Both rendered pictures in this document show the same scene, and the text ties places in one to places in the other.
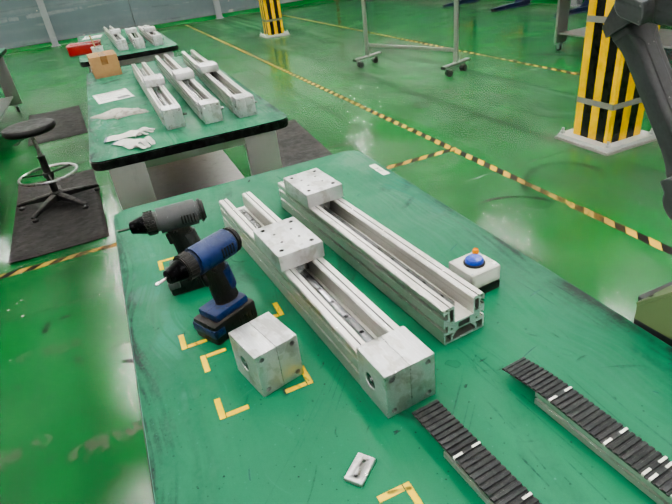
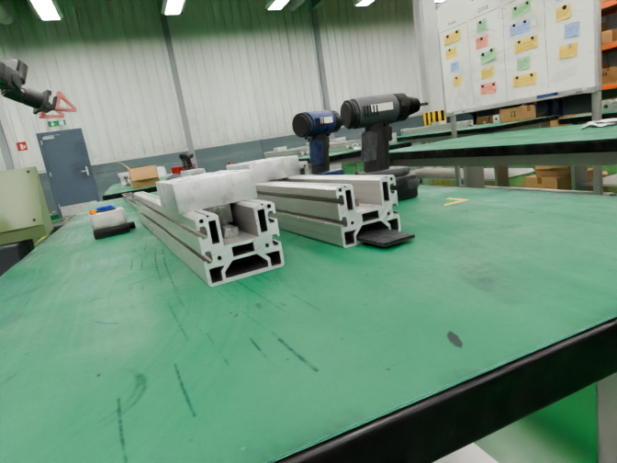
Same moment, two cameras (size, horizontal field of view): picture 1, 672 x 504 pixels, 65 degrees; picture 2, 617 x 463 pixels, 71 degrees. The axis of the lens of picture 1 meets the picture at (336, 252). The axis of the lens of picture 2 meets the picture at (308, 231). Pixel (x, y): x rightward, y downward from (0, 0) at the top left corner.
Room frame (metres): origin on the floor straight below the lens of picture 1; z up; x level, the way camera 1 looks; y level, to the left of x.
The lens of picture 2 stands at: (2.04, 0.18, 0.93)
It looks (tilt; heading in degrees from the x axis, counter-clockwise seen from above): 12 degrees down; 180
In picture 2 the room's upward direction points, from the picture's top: 9 degrees counter-clockwise
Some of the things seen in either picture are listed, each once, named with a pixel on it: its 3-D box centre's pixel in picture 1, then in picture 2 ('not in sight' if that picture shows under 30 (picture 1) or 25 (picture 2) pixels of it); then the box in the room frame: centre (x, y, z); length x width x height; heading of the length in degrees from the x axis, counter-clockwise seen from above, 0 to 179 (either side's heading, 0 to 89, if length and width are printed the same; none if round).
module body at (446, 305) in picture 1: (359, 239); (181, 216); (1.16, -0.06, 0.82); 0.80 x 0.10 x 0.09; 25
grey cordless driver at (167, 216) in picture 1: (171, 249); (392, 147); (1.11, 0.39, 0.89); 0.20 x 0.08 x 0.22; 109
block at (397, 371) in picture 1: (401, 367); not in sight; (0.68, -0.09, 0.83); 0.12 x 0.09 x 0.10; 115
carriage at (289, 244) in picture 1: (288, 247); (263, 175); (1.08, 0.11, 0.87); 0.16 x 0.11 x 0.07; 25
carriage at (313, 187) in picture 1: (313, 191); (205, 197); (1.38, 0.04, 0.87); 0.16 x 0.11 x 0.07; 25
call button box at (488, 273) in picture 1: (470, 275); (112, 220); (0.95, -0.29, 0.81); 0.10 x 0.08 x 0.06; 115
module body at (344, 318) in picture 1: (291, 265); (266, 197); (1.08, 0.11, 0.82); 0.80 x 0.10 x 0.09; 25
